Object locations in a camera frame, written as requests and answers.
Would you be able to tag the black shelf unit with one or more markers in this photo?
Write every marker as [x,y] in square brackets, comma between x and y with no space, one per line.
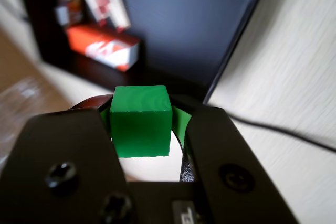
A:
[47,37]

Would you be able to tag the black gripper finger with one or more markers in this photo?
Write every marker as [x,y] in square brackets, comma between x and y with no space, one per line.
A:
[60,142]
[223,150]

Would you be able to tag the colourful small package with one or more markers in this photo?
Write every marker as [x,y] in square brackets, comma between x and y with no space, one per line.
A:
[69,3]

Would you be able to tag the green wooden cube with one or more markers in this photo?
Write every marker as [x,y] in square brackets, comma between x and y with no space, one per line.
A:
[140,121]

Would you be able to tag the dark monitor screen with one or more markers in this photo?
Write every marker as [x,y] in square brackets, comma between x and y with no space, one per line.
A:
[189,30]

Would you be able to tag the orange and white box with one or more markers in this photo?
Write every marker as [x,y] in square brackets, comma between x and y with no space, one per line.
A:
[105,45]

